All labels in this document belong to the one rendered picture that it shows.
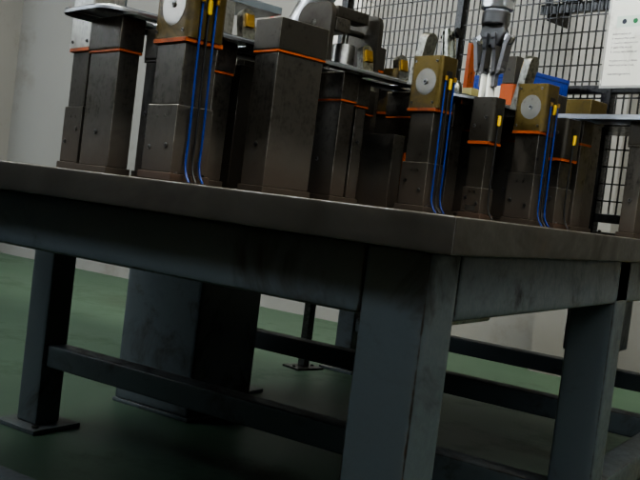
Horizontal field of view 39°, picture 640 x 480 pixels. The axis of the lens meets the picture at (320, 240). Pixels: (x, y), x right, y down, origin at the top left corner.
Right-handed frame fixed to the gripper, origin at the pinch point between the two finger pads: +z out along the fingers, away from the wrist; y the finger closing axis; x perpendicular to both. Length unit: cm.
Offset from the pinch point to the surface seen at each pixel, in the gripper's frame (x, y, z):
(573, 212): 14.3, 22.1, 30.5
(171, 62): -109, 20, 14
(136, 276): -48, -89, 65
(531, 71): -5.5, 17.9, -2.7
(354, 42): -28.8, -22.7, -7.4
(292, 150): -81, 21, 26
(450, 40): 0.9, -15.8, -13.6
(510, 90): 28.6, -14.7, -4.4
